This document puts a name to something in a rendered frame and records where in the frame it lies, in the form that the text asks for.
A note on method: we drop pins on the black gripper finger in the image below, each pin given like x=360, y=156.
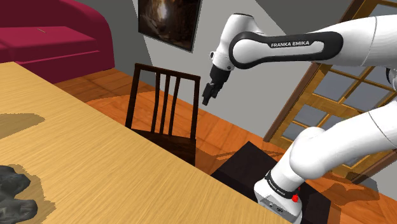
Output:
x=208, y=94

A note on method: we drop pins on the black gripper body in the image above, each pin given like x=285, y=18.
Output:
x=219, y=76

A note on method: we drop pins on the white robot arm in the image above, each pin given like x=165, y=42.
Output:
x=310, y=158

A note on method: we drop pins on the dark wooden chair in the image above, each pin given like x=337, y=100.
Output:
x=173, y=142

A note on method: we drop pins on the dark robot stand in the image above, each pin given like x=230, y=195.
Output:
x=248, y=167

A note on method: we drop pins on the wooden glazed door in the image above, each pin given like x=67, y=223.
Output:
x=347, y=99

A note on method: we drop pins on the crimson sofa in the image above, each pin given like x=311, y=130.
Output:
x=52, y=43

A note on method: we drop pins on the dark grey lumpy object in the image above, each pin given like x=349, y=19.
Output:
x=12, y=198

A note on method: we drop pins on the dark framed wall picture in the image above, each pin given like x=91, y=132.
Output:
x=169, y=21

